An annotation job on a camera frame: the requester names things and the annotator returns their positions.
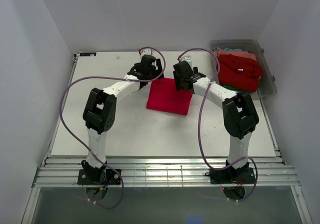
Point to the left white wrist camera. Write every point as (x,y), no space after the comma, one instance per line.
(145,51)

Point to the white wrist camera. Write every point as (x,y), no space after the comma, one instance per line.
(186,58)
(145,51)

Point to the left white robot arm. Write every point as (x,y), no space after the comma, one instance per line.
(100,111)

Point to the folded red shirt in bin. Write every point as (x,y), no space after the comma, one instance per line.
(239,72)

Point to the pink shirt in bin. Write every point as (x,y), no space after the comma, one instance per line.
(243,54)

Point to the light blue shirt in bin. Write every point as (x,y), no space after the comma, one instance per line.
(217,49)

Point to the clear plastic bin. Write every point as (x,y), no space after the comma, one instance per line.
(267,86)

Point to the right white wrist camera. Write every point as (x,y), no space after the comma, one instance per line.
(186,58)

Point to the crimson red t shirt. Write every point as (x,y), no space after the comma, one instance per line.
(164,97)

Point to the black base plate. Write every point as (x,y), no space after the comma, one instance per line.
(107,176)
(229,176)

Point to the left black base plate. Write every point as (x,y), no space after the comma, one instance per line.
(107,176)

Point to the blue label sticker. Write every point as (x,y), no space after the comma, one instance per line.
(87,54)

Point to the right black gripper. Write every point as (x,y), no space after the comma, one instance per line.
(177,82)

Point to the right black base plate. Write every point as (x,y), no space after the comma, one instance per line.
(229,176)

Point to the aluminium frame rails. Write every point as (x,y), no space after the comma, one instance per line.
(160,172)

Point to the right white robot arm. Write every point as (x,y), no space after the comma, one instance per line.
(239,118)

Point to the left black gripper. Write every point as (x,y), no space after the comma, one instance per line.
(157,73)

